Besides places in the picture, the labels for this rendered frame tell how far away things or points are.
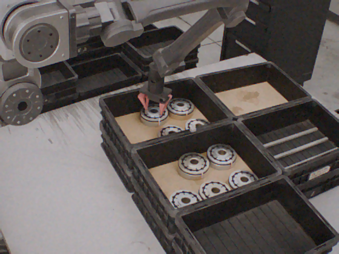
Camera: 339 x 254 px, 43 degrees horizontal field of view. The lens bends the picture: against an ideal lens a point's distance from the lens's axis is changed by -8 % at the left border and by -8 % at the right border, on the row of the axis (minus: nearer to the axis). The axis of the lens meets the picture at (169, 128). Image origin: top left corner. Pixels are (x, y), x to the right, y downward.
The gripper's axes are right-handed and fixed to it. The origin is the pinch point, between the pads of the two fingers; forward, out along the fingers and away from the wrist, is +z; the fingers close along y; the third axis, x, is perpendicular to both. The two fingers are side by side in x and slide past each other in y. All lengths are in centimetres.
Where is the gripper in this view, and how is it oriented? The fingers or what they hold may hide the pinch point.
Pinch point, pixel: (154, 109)
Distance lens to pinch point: 173.9
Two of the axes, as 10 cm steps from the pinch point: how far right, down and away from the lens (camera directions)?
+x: -4.2, 5.6, -7.2
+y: -9.1, -3.2, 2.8
